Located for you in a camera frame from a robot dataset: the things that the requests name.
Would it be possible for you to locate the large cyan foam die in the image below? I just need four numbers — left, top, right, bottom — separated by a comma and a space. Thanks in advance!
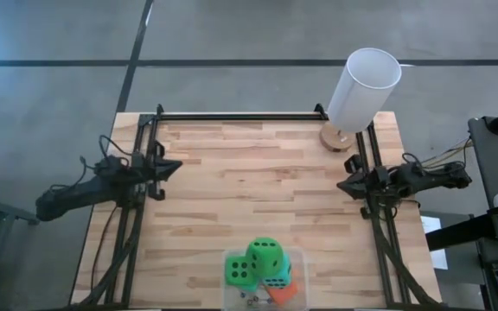
260, 253, 294, 289

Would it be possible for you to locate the white paper sheet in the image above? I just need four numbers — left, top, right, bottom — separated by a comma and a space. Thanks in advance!
420, 214, 449, 271

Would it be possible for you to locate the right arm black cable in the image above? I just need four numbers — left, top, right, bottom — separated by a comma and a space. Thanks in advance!
401, 151, 427, 174

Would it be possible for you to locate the table lamp with wooden base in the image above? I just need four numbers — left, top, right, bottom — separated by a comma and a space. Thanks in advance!
318, 47, 403, 153

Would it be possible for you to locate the black aluminium table frame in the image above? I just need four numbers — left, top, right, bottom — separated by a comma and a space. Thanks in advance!
71, 103, 444, 311

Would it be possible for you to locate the large green foam die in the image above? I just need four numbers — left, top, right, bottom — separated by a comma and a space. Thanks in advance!
224, 255, 261, 288
245, 236, 284, 278

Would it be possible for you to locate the black beam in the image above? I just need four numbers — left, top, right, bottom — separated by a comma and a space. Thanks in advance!
425, 206, 498, 252

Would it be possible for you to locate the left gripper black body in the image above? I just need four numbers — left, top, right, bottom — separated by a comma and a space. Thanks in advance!
130, 150, 163, 195

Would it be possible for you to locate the large orange foam die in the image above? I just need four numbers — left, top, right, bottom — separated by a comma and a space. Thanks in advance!
267, 278, 305, 307

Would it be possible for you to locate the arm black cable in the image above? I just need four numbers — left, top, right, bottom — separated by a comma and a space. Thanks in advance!
49, 134, 136, 194
401, 151, 427, 174

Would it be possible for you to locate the brown cable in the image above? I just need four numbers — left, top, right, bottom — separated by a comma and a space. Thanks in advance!
89, 206, 118, 295

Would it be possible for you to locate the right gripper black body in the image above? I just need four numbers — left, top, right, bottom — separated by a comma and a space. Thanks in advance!
359, 166, 391, 202

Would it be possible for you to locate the clear plastic container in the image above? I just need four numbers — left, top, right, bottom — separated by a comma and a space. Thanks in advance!
221, 244, 310, 311

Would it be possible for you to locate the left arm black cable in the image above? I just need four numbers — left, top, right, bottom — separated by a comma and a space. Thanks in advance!
49, 134, 136, 194

